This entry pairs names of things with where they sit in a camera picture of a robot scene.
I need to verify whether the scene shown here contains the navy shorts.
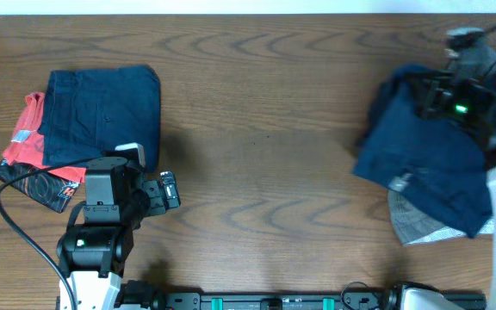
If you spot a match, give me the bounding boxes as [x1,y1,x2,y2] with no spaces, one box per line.
[352,65,493,238]
[38,65,161,172]

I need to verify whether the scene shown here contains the grey shorts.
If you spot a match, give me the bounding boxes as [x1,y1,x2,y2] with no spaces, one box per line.
[387,190,495,245]

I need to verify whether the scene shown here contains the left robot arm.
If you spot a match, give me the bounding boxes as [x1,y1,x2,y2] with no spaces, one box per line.
[57,157,181,310]

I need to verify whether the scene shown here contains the folded navy shorts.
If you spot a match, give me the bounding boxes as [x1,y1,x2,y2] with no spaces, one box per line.
[38,65,161,172]

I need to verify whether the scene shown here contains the folded black orange-print garment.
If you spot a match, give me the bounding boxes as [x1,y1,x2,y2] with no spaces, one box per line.
[0,159,80,214]

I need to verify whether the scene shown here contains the folded red t-shirt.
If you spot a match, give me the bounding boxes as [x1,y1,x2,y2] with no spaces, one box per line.
[2,91,89,184]

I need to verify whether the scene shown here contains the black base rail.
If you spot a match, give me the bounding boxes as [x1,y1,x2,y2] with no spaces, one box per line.
[114,279,488,310]

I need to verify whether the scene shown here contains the small black base cable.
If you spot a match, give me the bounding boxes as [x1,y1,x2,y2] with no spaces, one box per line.
[341,281,382,310]

